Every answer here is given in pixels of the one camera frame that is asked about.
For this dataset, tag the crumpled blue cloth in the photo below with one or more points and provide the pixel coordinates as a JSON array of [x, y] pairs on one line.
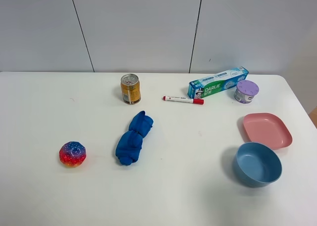
[[130, 144]]

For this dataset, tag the red white marker pen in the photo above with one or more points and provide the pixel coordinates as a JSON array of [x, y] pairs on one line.
[[183, 100]]

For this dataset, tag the purple lidded small tub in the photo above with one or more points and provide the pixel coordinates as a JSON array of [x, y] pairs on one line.
[[245, 91]]

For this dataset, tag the pink square plate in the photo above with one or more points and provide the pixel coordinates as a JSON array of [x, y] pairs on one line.
[[267, 129]]

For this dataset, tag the Darlie toothpaste box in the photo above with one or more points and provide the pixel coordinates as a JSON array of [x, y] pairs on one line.
[[219, 82]]

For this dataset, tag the blue plastic bowl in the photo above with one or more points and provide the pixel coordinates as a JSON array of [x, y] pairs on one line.
[[256, 165]]

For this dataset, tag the gold drink can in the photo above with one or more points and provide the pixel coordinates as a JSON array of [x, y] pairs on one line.
[[130, 88]]

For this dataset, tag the rainbow speckled squishy ball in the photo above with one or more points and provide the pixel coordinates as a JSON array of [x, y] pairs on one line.
[[72, 154]]

